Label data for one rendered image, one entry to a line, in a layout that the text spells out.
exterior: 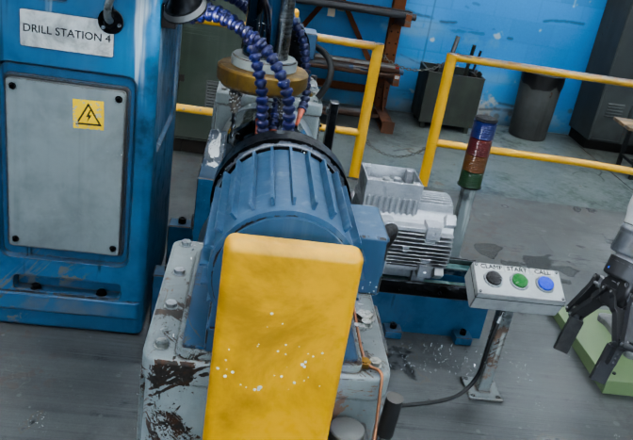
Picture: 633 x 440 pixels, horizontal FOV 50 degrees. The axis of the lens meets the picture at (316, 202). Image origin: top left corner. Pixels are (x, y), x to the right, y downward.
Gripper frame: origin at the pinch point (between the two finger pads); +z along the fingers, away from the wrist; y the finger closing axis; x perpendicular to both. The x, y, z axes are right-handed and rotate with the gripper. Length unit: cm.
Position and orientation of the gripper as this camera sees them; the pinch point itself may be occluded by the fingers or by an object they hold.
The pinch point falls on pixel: (579, 359)
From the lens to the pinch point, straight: 138.4
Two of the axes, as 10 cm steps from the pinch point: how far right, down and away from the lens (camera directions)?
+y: -1.3, -1.8, 9.8
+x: -9.0, -4.0, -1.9
